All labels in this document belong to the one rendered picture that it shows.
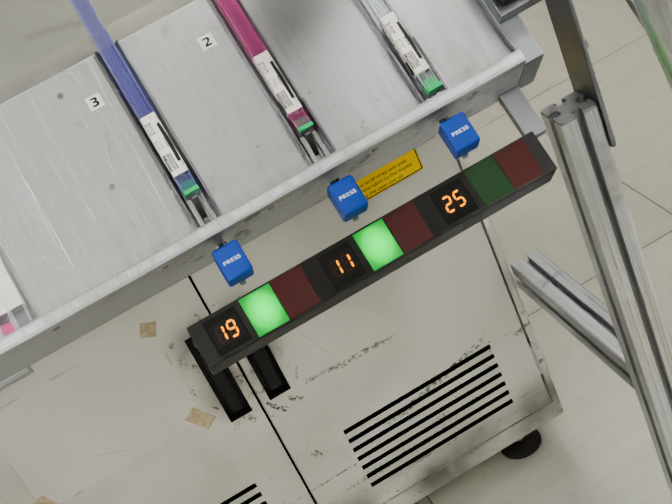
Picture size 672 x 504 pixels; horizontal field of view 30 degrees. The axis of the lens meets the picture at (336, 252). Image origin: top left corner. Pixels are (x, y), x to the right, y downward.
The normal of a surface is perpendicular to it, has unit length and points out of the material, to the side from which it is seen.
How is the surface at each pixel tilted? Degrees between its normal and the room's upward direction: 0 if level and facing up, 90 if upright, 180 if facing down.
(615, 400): 0
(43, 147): 46
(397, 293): 90
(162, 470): 90
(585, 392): 0
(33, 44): 90
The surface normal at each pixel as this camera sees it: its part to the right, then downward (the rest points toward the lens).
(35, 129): 0.00, -0.25
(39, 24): 0.35, 0.40
